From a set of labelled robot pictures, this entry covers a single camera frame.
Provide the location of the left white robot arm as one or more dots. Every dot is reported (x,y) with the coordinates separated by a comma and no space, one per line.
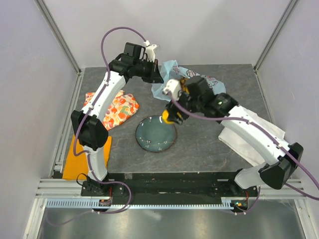
(136,60)

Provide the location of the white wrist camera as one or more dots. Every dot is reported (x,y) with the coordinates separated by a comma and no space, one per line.
(150,51)
(172,90)

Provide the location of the light blue cable duct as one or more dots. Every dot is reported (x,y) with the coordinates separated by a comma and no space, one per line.
(225,204)

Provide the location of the white towel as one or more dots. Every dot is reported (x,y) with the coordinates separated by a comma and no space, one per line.
(248,141)

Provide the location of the light blue plastic bag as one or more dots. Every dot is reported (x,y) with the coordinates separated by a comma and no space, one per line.
(171,70)

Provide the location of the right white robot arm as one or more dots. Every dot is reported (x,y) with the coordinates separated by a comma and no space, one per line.
(281,158)

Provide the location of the blue ceramic plate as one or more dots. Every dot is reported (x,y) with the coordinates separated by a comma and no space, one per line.
(154,135)

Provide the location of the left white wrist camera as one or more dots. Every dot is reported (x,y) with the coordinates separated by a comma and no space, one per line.
(150,51)

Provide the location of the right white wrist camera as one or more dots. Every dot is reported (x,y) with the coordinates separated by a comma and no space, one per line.
(172,90)

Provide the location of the yellow fake lemon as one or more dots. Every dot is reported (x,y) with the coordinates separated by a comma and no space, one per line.
(165,116)

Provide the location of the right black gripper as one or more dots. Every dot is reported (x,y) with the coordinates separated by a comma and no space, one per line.
(172,108)

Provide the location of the floral orange cloth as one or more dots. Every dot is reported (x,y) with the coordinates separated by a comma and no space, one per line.
(121,109)

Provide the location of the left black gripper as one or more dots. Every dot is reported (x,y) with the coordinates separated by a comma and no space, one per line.
(154,76)

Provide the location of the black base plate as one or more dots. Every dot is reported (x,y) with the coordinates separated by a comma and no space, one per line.
(213,184)

